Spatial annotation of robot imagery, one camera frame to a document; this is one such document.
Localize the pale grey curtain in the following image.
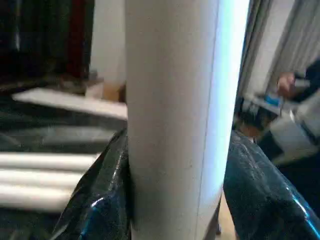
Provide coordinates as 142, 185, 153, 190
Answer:
237, 0, 320, 97

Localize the brown cardboard box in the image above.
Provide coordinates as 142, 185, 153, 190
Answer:
84, 81, 127, 103

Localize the white flat board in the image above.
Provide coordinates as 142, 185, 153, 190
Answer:
11, 86, 129, 121

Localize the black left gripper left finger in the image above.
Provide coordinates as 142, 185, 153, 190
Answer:
51, 126, 135, 240

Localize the black work mat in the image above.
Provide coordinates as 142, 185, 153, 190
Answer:
0, 94, 130, 240

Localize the black cabinet with gold label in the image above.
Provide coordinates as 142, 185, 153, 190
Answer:
0, 0, 96, 87

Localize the person in dark jacket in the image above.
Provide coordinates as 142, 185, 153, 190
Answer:
276, 58, 320, 102

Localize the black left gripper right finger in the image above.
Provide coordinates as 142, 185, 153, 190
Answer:
222, 129, 320, 240

